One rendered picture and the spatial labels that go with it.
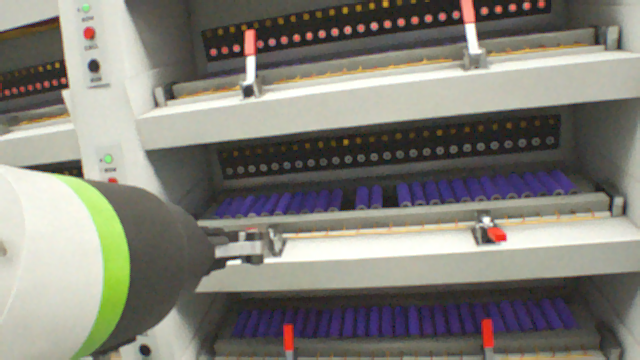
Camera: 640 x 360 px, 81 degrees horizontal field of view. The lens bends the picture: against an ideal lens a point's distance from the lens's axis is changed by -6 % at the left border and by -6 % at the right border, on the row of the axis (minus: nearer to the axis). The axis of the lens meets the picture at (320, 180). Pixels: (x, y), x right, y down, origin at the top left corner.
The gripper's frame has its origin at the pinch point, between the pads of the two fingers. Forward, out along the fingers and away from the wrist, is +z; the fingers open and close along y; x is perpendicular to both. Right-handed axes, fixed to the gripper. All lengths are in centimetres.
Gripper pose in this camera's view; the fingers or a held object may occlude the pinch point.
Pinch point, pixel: (248, 243)
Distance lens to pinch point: 45.4
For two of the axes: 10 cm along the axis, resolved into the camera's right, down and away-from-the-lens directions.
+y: 9.8, -0.9, -1.9
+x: -0.7, -9.9, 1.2
